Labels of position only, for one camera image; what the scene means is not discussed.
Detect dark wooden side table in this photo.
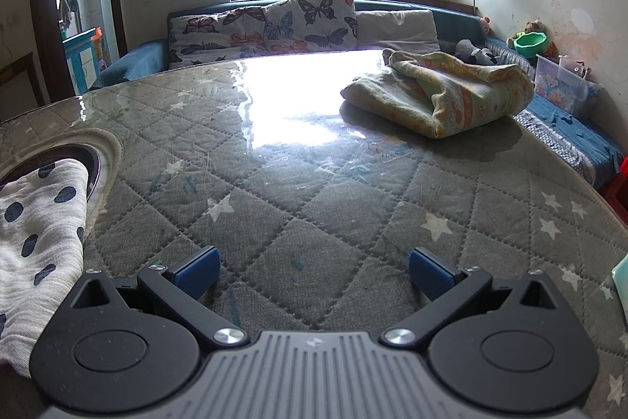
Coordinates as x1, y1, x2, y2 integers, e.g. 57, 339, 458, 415
0, 52, 52, 123

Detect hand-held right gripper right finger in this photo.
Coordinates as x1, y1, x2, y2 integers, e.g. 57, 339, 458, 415
380, 246, 562, 348

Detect green plastic bowl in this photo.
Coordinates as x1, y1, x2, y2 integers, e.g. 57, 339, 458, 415
513, 31, 549, 59

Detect white polka dot cloth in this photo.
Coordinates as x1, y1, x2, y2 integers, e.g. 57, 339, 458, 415
0, 158, 101, 378

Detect long butterfly print cushion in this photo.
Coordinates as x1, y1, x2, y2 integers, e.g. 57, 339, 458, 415
168, 4, 270, 69

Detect grey plush toy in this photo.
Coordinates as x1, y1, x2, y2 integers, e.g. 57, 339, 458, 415
454, 38, 500, 66

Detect red plastic crate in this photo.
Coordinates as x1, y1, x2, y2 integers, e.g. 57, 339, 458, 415
601, 154, 628, 205

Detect plain white cushion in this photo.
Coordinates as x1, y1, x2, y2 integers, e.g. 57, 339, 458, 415
356, 10, 440, 53

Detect blue sofa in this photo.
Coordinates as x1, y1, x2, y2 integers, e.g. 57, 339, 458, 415
91, 0, 626, 189

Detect pale green sheet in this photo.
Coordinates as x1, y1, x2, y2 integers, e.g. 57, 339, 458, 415
611, 252, 628, 318

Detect blue and white cabinet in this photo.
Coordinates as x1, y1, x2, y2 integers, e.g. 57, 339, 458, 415
63, 29, 105, 92

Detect dark wooden door frame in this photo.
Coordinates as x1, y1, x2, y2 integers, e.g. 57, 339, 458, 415
28, 0, 124, 97

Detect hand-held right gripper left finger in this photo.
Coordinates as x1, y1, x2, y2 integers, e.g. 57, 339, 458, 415
69, 246, 248, 348

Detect clear plastic storage box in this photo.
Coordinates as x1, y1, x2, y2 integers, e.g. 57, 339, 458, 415
535, 54, 604, 118

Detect grey star quilted table cover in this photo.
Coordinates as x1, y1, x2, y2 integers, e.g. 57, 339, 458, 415
0, 48, 628, 419

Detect square butterfly print cushion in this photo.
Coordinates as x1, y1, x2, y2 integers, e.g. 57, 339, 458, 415
264, 0, 359, 57

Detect folded yellow printed blanket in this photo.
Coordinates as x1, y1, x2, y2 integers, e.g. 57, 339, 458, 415
340, 48, 535, 140

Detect hanging clothes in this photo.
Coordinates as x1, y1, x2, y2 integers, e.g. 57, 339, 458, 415
59, 0, 80, 32

